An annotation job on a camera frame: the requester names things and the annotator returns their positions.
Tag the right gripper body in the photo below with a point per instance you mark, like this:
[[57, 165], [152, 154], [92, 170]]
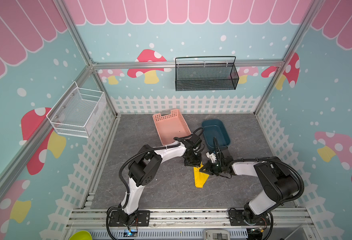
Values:
[[214, 167]]

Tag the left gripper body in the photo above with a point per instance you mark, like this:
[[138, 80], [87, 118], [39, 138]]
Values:
[[193, 159]]

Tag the yellow paper napkin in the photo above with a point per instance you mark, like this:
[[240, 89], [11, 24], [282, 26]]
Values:
[[199, 177]]

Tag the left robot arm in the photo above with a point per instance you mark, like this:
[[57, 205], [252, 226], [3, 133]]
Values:
[[141, 169]]

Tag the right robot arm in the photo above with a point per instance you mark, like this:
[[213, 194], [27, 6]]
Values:
[[280, 182]]

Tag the dark teal plastic tray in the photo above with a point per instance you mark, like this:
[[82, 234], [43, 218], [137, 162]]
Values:
[[215, 128]]

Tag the pink perforated plastic basket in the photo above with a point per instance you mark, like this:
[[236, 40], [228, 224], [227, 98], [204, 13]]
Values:
[[170, 126]]

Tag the green round object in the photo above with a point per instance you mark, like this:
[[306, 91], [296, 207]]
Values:
[[81, 235]]

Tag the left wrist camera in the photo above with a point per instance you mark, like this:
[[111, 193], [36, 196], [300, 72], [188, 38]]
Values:
[[193, 141]]

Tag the black wire mesh wall basket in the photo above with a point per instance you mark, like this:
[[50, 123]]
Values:
[[211, 73]]

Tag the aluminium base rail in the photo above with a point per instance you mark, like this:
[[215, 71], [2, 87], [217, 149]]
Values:
[[193, 224]]

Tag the white wire mesh wall basket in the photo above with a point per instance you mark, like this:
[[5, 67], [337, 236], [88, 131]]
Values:
[[77, 112]]

